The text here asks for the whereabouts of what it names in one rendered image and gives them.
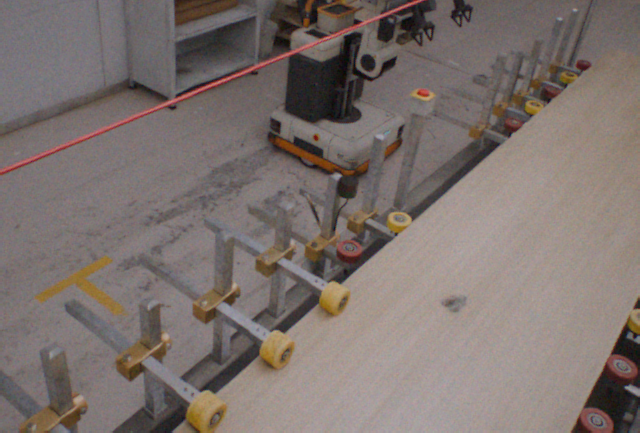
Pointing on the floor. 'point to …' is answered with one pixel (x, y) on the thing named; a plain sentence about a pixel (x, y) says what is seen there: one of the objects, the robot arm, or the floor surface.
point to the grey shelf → (200, 44)
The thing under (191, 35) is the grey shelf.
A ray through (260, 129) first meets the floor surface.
